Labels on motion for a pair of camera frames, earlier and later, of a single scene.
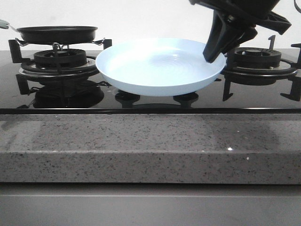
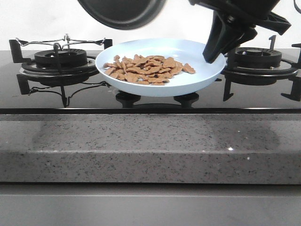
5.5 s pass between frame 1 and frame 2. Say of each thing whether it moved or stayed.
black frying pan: moved
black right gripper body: stayed
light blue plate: stayed
